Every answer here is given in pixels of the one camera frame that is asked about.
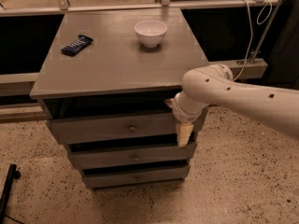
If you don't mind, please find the white cable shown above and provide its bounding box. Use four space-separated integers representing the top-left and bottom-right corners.
232 0 273 82

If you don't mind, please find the grey bottom drawer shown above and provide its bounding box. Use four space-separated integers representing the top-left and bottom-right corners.
82 165 190 189

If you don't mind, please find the dark blue snack bar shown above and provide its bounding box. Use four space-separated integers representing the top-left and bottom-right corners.
61 35 93 57

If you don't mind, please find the grey top drawer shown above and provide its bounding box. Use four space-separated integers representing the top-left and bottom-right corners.
47 112 177 144

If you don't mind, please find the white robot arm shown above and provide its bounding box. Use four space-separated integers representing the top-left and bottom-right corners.
168 63 299 147

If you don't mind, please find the grey wooden drawer cabinet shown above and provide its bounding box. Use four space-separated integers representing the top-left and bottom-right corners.
30 8 208 189

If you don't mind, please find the white ceramic bowl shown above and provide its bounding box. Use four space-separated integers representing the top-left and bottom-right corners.
135 21 167 48

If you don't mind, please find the thin metal pole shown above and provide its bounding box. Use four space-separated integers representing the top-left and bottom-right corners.
247 0 290 65

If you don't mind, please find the grey metal railing frame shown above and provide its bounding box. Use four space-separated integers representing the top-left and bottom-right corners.
0 0 278 98

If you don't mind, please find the black stand leg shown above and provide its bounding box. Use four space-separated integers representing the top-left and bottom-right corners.
0 164 21 224

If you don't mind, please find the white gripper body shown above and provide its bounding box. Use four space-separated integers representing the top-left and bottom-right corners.
172 91 208 123

